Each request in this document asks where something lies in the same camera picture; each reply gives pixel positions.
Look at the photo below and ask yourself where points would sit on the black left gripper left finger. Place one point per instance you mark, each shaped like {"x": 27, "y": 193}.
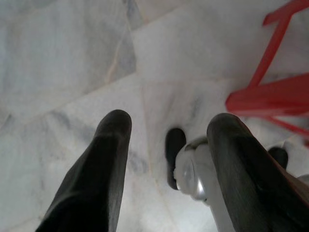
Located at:
{"x": 96, "y": 169}

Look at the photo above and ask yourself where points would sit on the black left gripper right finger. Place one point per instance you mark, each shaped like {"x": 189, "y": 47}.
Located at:
{"x": 241, "y": 174}

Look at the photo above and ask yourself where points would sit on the black robot right foot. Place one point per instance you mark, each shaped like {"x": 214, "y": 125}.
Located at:
{"x": 278, "y": 154}

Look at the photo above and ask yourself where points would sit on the black robot foot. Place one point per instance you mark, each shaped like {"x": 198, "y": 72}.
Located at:
{"x": 278, "y": 154}
{"x": 175, "y": 154}

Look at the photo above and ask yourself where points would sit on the silver white robot left leg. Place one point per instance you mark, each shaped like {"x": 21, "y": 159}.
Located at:
{"x": 190, "y": 174}

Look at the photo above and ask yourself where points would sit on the black robot left foot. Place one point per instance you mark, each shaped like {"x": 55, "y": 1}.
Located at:
{"x": 175, "y": 154}

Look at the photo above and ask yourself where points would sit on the red plastic stool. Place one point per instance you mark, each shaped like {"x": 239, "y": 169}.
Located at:
{"x": 265, "y": 99}

